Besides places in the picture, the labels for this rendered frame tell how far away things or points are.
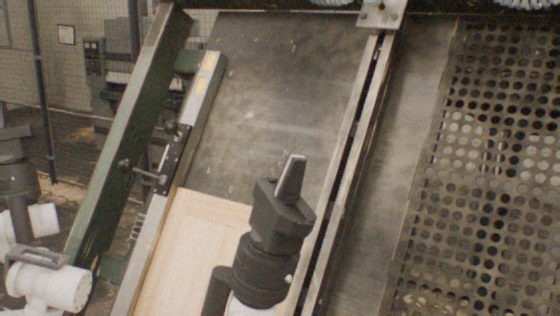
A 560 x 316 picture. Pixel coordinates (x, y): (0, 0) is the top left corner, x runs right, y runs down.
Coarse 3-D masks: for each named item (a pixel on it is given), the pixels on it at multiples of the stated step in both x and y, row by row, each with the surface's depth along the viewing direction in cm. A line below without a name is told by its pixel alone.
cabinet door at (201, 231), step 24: (192, 192) 136; (168, 216) 138; (192, 216) 134; (216, 216) 130; (240, 216) 127; (168, 240) 135; (192, 240) 132; (216, 240) 128; (168, 264) 133; (192, 264) 129; (216, 264) 126; (144, 288) 134; (168, 288) 131; (192, 288) 127; (144, 312) 132; (168, 312) 129; (192, 312) 125
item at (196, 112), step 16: (224, 64) 147; (208, 80) 143; (192, 96) 144; (208, 96) 143; (192, 112) 142; (208, 112) 144; (192, 144) 141; (176, 176) 138; (160, 208) 137; (144, 224) 138; (160, 224) 136; (144, 240) 136; (144, 256) 135; (128, 272) 135; (144, 272) 134; (128, 288) 134; (128, 304) 132
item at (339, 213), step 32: (384, 0) 115; (384, 32) 116; (384, 64) 114; (352, 96) 116; (384, 96) 117; (352, 128) 114; (352, 160) 111; (352, 192) 111; (320, 224) 110; (352, 224) 114; (320, 256) 108; (320, 288) 106
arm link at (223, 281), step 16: (224, 272) 75; (208, 288) 75; (224, 288) 74; (240, 288) 72; (256, 288) 71; (288, 288) 73; (208, 304) 75; (224, 304) 76; (240, 304) 74; (256, 304) 72; (272, 304) 72
